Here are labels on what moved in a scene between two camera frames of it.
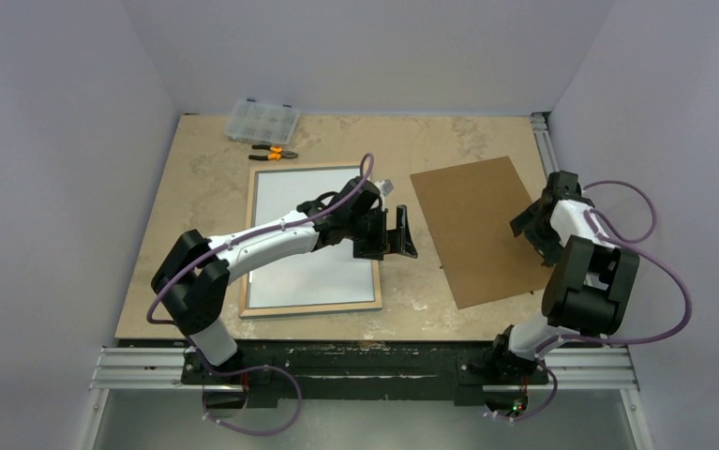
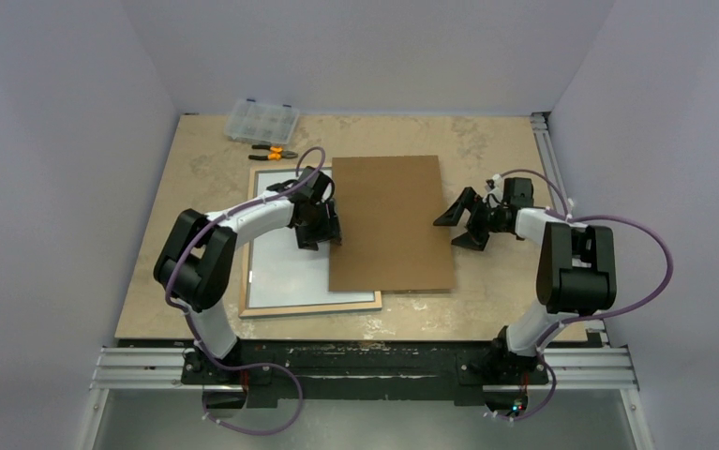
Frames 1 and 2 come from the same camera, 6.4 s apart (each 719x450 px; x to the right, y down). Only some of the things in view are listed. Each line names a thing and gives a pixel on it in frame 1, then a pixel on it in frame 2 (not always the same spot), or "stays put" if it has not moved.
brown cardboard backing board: [469, 209] to [393, 223]
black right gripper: [531, 223] to [483, 216]
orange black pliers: [277, 153] stays put
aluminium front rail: [165, 369] stays put
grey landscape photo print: [330, 275] stays put
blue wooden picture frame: [327, 279] stays put
